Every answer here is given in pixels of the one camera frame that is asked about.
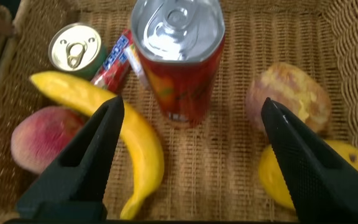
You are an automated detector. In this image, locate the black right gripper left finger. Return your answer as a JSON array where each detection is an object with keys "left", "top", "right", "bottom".
[{"left": 16, "top": 95, "right": 126, "bottom": 220}]

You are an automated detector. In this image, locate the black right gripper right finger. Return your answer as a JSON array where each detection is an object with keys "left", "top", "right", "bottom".
[{"left": 261, "top": 97, "right": 358, "bottom": 224}]

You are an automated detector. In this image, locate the red soda can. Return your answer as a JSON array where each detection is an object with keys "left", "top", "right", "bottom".
[{"left": 131, "top": 0, "right": 226, "bottom": 129}]

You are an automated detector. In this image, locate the wicker basket with food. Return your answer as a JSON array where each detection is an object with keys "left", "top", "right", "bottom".
[{"left": 0, "top": 0, "right": 358, "bottom": 224}]

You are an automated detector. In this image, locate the yellow pear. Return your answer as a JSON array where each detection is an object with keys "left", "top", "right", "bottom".
[{"left": 258, "top": 139, "right": 358, "bottom": 211}]

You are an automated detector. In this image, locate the red pink peach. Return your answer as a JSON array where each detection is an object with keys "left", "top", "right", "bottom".
[{"left": 10, "top": 105, "right": 85, "bottom": 175}]

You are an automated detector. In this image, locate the yellow banana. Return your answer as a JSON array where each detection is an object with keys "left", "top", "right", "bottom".
[{"left": 29, "top": 70, "right": 165, "bottom": 221}]

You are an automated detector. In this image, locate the brown crusty bread roll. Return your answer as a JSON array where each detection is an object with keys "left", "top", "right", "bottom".
[{"left": 246, "top": 62, "right": 333, "bottom": 135}]

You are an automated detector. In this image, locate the red blue candy pack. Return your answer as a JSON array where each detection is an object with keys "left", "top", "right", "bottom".
[{"left": 90, "top": 28, "right": 134, "bottom": 94}]

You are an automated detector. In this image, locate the small tin can gold lid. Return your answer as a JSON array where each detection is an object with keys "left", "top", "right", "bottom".
[{"left": 47, "top": 22, "right": 108, "bottom": 80}]

